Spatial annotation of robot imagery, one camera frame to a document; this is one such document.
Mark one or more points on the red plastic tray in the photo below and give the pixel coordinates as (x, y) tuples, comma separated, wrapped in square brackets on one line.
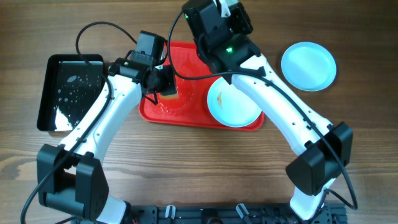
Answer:
[(189, 106)]

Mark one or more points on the light blue plate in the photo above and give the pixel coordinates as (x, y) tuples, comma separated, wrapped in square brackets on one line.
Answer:
[(308, 66), (232, 3), (230, 106)]

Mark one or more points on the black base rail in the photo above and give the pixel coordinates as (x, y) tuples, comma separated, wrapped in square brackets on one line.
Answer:
[(278, 213)]

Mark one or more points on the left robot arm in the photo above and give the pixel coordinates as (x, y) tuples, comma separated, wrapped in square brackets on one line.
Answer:
[(70, 176)]

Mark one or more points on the green and orange sponge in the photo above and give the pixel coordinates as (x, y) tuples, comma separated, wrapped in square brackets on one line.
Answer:
[(169, 95)]

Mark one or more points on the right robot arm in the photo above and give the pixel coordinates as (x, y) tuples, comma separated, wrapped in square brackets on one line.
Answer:
[(221, 32)]

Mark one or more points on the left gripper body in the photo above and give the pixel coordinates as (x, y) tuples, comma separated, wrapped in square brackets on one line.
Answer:
[(165, 79)]

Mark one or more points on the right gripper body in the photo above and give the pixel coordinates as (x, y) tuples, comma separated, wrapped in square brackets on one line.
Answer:
[(239, 23)]

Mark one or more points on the black water tub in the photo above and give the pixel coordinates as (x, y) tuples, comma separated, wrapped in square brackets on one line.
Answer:
[(70, 88)]

